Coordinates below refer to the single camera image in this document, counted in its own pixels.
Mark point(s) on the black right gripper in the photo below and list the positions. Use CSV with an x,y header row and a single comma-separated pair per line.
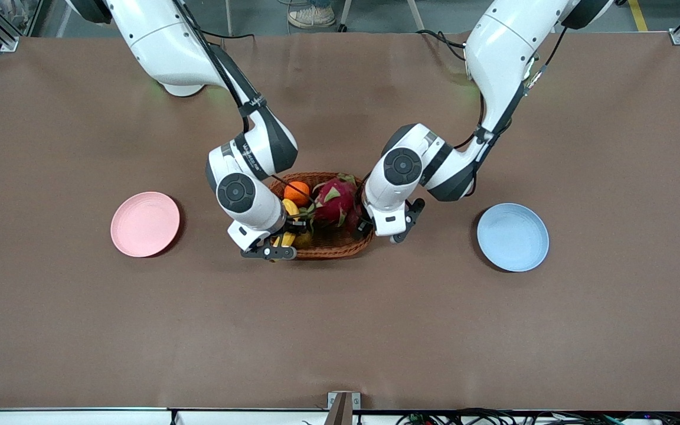
x,y
296,225

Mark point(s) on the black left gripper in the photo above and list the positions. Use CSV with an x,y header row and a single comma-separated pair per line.
x,y
365,225

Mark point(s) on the red apple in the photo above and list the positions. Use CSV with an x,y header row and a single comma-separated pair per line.
x,y
354,219

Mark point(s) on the yellow banana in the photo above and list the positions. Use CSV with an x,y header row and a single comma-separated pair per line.
x,y
290,208

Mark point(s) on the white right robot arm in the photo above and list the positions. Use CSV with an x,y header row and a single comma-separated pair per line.
x,y
163,41

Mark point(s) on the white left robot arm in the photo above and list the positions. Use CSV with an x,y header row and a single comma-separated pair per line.
x,y
505,53

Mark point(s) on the brown kiwi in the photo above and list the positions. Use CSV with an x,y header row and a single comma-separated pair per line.
x,y
303,239

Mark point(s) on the brown wicker basket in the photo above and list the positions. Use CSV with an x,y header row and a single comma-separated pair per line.
x,y
328,241

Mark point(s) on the orange fruit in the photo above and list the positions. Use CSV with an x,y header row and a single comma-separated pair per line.
x,y
297,193

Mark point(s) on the pink dragon fruit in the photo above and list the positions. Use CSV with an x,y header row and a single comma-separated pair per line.
x,y
334,200

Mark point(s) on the brown table cover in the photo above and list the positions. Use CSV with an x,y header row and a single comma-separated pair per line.
x,y
340,330

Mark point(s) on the pink plate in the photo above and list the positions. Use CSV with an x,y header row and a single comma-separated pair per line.
x,y
145,224

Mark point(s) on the blue plate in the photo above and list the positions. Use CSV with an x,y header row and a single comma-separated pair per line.
x,y
513,237

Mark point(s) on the white sneaker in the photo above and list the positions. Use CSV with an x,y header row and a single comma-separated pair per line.
x,y
311,16

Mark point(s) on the chair leg with caster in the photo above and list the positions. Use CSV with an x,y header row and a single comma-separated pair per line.
x,y
345,15

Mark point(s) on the white table edge rail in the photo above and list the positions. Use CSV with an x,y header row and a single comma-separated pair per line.
x,y
80,418

